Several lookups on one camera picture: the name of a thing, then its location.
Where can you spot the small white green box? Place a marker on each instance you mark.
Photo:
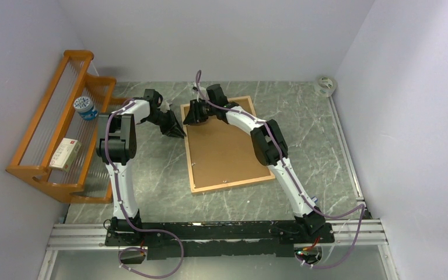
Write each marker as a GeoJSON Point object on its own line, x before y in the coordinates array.
{"type": "Point", "coordinates": [65, 154]}

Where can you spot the blue white round can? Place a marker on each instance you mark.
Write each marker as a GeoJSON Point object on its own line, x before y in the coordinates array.
{"type": "Point", "coordinates": [86, 108]}

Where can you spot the aluminium rail frame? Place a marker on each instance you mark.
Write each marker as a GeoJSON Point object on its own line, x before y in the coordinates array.
{"type": "Point", "coordinates": [347, 232]}

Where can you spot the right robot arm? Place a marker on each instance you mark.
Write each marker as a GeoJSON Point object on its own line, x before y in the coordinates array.
{"type": "Point", "coordinates": [269, 147]}

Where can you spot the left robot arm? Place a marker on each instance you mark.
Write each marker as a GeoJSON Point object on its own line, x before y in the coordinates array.
{"type": "Point", "coordinates": [116, 146]}

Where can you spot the orange wooden rack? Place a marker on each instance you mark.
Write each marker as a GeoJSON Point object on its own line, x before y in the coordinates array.
{"type": "Point", "coordinates": [86, 182]}

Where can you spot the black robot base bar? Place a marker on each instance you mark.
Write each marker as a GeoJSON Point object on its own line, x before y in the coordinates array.
{"type": "Point", "coordinates": [213, 239]}

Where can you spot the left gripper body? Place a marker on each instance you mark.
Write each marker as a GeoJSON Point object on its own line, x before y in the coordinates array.
{"type": "Point", "coordinates": [161, 119]}

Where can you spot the light wooden picture frame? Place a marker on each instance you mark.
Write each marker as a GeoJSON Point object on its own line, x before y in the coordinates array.
{"type": "Point", "coordinates": [228, 145]}

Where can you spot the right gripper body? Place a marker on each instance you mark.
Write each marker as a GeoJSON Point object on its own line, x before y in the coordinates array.
{"type": "Point", "coordinates": [207, 110]}

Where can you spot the brown backing board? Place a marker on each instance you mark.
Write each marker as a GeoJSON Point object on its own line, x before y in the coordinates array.
{"type": "Point", "coordinates": [228, 154]}

